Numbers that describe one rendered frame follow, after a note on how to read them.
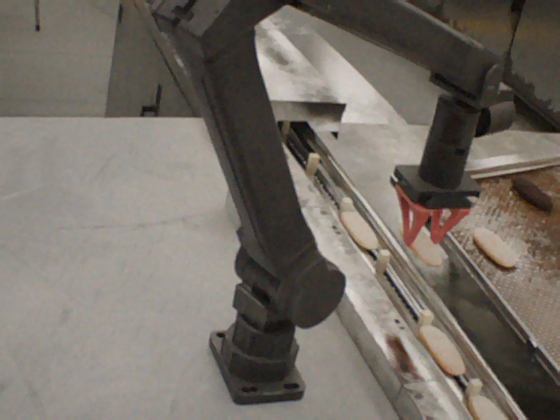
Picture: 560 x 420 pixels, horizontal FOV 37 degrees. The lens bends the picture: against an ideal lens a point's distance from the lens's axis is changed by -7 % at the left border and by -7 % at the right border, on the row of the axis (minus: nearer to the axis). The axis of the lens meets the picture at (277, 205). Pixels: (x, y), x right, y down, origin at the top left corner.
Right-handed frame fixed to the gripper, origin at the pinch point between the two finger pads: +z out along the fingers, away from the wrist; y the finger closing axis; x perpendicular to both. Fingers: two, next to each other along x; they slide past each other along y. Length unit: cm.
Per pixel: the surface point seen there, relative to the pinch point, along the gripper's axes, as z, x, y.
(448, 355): 7.3, -15.1, -1.2
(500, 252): 2.9, -0.3, 14.1
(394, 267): 8.5, 5.6, 1.0
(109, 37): 97, 324, 20
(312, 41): 13, 104, 27
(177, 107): 23, 86, -9
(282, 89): 2.0, 49.4, -1.7
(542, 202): 0.9, 9.4, 27.9
